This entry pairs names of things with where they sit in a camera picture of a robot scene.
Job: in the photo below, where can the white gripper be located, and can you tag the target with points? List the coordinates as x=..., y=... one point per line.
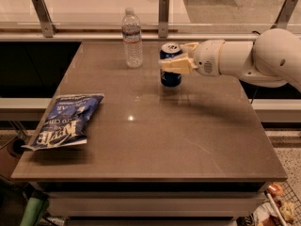
x=207, y=57

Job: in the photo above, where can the blue pepsi can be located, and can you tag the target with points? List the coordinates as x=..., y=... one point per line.
x=170, y=50

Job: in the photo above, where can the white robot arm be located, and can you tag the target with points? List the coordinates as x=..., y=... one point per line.
x=271, y=61

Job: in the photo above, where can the blue chip bag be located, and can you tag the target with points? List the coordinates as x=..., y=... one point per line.
x=66, y=122

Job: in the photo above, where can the clear plastic water bottle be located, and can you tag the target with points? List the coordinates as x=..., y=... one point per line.
x=132, y=39

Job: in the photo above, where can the grey table drawer unit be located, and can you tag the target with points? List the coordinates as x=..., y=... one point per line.
x=155, y=204

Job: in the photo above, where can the green cylinder under table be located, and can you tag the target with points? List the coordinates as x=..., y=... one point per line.
x=35, y=209

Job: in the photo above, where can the middle metal railing bracket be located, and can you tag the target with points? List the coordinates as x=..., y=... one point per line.
x=163, y=17

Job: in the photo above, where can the metal railing bracket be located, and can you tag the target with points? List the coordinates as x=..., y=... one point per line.
x=46, y=24
x=163, y=17
x=285, y=14

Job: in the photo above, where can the right metal railing bracket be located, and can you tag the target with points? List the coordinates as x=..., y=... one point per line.
x=285, y=14

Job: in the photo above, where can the left metal railing bracket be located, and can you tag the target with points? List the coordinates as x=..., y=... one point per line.
x=46, y=24

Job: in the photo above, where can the wire basket with snacks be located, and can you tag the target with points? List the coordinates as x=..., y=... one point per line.
x=281, y=207

